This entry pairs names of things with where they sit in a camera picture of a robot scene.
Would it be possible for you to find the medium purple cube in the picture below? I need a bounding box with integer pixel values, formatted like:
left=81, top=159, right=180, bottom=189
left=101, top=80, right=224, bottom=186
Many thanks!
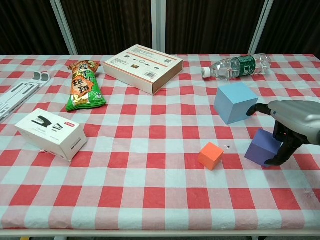
left=244, top=128, right=282, bottom=168

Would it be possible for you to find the green orange snack bag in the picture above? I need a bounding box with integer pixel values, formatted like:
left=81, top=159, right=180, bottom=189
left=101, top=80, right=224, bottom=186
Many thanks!
left=65, top=60, right=108, bottom=113

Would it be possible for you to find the white partition post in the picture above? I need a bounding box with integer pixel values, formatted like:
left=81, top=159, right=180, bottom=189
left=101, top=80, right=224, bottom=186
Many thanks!
left=248, top=0, right=275, bottom=55
left=150, top=0, right=167, bottom=55
left=49, top=0, right=78, bottom=55

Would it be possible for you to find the red white checkered tablecloth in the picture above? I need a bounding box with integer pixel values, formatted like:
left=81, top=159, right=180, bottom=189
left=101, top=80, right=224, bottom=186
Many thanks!
left=0, top=53, right=320, bottom=231

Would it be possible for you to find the small orange cube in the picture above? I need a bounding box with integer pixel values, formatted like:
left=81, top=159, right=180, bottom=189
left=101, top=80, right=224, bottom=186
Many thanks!
left=198, top=141, right=224, bottom=172

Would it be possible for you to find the flat white orange product box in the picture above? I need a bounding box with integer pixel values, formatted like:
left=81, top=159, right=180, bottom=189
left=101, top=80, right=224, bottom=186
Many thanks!
left=102, top=44, right=184, bottom=96

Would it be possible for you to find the clear water bottle green label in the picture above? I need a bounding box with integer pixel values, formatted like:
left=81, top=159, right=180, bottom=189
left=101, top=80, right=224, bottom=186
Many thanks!
left=201, top=52, right=272, bottom=81

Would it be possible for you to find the white stapler box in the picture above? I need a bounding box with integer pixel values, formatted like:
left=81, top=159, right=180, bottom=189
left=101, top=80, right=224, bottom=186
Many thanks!
left=14, top=108, right=88, bottom=163

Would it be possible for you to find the white folding laptop stand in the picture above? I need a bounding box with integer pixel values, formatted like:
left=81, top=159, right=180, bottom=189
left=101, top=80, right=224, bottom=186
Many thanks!
left=0, top=71, right=52, bottom=123

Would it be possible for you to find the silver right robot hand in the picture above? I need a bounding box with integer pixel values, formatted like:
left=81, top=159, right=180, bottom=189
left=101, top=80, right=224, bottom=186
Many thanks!
left=246, top=99, right=320, bottom=167

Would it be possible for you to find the large light blue cube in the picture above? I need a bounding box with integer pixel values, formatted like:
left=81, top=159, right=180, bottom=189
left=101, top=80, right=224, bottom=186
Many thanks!
left=213, top=82, right=260, bottom=125

